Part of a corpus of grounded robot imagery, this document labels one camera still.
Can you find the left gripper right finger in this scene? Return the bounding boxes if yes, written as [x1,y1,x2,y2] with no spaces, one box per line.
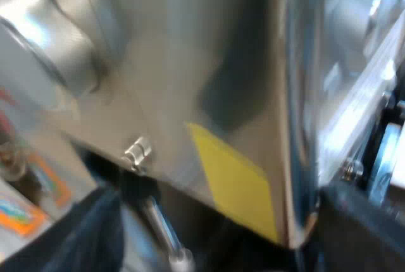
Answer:
[303,179,405,272]

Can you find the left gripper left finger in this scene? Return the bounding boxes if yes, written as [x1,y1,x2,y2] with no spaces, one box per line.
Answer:
[5,187,125,272]

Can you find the steel espresso machine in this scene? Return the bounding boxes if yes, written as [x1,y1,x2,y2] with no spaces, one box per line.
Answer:
[0,0,327,272]

